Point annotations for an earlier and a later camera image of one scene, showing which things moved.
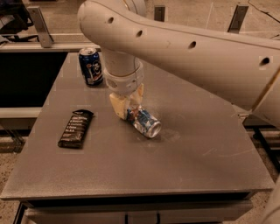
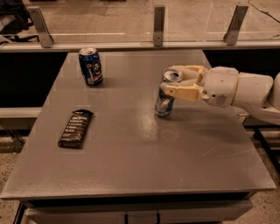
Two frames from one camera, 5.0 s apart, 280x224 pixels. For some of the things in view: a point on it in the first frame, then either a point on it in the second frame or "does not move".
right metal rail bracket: (237, 18) does not move
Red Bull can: (143, 122) -> (164, 102)
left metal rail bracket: (43, 32) does not move
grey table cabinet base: (205, 208) does not move
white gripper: (123, 83) -> (220, 86)
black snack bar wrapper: (76, 129) does not move
